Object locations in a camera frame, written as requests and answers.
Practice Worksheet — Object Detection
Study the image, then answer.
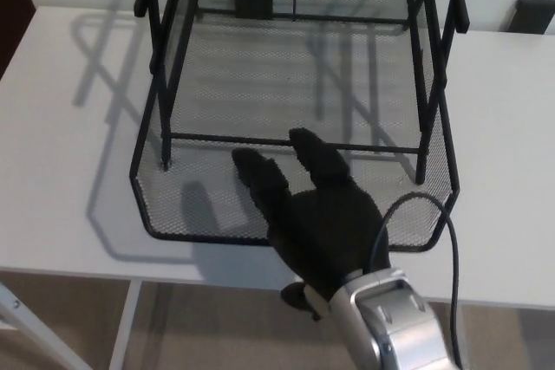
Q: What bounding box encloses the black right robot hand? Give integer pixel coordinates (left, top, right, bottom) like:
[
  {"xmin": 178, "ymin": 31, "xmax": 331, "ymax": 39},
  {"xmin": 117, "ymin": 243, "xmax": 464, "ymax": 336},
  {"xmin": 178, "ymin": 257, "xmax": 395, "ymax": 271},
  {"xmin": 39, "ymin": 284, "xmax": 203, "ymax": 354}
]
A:
[{"xmin": 232, "ymin": 127, "xmax": 394, "ymax": 322}]

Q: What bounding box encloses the black mesh file tray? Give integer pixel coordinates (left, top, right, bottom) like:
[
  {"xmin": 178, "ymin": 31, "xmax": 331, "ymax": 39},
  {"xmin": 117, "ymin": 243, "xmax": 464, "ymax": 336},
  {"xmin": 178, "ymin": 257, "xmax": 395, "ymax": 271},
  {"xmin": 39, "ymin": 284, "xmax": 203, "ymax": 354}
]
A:
[{"xmin": 128, "ymin": 0, "xmax": 461, "ymax": 254}]

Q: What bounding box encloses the white desk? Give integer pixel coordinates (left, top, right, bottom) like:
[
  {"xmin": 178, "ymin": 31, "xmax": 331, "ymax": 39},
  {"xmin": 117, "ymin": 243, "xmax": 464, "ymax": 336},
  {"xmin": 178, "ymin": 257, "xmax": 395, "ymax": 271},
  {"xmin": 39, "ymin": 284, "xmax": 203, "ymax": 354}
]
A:
[{"xmin": 0, "ymin": 4, "xmax": 555, "ymax": 370}]

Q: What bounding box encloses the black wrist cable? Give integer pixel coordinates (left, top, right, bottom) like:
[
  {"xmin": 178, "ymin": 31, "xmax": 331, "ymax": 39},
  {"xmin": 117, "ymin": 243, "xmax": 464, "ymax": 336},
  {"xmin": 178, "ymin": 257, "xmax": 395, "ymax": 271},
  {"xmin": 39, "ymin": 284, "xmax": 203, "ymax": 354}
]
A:
[{"xmin": 366, "ymin": 191, "xmax": 467, "ymax": 370}]

